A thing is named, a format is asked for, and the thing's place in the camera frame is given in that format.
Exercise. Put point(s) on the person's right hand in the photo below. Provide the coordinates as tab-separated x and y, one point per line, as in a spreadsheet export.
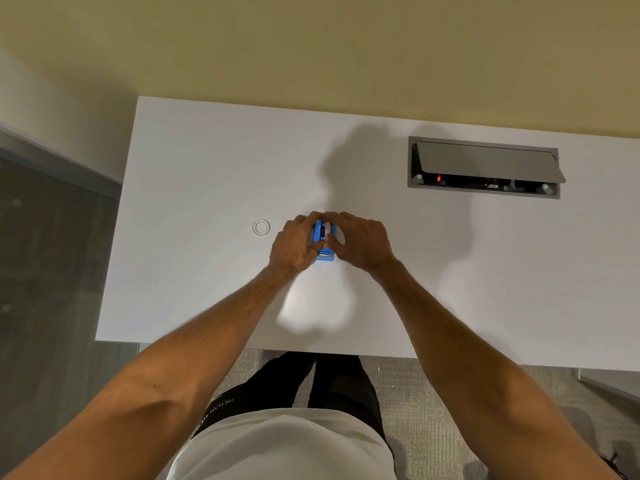
365	244

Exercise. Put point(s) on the person's left hand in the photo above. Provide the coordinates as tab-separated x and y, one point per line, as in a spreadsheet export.
289	244

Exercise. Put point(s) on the person's left thumb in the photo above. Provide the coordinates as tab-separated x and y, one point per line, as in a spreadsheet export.
320	254

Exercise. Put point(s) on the person's right thumb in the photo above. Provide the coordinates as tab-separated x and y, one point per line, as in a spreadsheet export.
334	243

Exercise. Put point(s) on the small blue device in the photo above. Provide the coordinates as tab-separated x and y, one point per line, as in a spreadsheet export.
320	238

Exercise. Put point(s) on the person's left forearm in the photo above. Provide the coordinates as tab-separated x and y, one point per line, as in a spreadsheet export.
165	389

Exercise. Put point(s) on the person's right forearm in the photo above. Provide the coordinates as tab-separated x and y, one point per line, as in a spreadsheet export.
450	359

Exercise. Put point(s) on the white round desk grommet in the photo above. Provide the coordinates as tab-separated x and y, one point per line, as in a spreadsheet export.
261	227

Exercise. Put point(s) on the person's black trousers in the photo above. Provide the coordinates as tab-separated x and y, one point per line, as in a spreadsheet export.
340	384

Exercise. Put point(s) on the grey desk outlet box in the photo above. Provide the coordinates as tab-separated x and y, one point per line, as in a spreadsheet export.
482	167

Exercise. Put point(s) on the person's white shirt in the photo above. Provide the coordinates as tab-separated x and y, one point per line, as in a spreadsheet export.
285	449

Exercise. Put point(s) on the person's black shoe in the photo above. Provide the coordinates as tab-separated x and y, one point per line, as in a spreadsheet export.
616	467

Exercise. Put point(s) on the white desk frame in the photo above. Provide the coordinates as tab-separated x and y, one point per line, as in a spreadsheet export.
612	382

